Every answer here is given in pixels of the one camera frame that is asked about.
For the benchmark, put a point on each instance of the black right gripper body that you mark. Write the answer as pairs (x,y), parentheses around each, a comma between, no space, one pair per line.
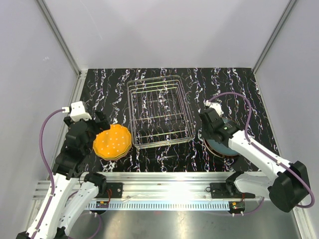
(207,131)

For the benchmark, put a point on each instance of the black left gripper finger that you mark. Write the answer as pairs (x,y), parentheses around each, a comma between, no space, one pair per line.
(103,125)
(100,117)

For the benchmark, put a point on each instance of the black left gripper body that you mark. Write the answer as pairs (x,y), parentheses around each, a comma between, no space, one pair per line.
(93,128)

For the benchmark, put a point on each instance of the orange dotted scalloped plate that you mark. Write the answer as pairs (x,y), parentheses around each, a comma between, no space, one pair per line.
(117,137)

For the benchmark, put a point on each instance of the dark brown round plate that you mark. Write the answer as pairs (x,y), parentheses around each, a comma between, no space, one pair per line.
(216,134)

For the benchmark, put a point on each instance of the metal wire dish rack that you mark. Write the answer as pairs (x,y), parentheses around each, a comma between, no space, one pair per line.
(159,112)

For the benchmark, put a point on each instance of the blue round plate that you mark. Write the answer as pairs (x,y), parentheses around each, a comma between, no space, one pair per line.
(216,148)

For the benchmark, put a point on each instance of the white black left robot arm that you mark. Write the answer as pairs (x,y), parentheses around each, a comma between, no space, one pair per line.
(57,215)

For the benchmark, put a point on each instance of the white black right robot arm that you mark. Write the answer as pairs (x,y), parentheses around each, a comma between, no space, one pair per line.
(286,184)

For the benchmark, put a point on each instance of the green dotted scalloped plate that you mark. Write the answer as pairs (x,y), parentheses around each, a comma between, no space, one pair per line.
(112,154)

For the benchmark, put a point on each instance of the left green circuit board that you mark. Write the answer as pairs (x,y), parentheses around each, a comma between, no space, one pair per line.
(100,204)

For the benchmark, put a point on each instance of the green circuit board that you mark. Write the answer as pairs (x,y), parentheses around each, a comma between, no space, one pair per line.
(100,204)
(237,207)

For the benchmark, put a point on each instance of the right green circuit board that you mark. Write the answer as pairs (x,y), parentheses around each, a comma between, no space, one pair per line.
(237,207)

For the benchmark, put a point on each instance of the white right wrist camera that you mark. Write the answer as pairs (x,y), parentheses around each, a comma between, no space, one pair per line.
(215,106)

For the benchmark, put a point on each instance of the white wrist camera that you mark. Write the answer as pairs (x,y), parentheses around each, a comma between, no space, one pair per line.
(215,106)
(77,111)

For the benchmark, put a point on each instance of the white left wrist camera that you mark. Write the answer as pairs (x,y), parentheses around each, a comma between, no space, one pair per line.
(77,111)

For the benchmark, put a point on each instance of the left aluminium frame post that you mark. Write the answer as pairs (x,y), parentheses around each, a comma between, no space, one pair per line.
(58,36)

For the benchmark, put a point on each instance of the aluminium frame post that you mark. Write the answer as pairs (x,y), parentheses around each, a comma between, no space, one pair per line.
(276,31)
(58,36)

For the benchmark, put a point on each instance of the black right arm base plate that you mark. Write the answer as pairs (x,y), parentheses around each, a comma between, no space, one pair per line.
(227,191)

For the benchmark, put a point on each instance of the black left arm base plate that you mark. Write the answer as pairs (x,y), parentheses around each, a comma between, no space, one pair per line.
(114,189)

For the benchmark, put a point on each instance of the aluminium mounting rail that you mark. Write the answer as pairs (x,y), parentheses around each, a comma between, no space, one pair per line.
(173,186)

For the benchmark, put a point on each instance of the white slotted cable duct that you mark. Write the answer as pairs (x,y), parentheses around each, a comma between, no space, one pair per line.
(162,206)

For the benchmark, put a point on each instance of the right aluminium frame post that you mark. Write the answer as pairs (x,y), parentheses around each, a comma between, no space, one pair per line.
(276,31)

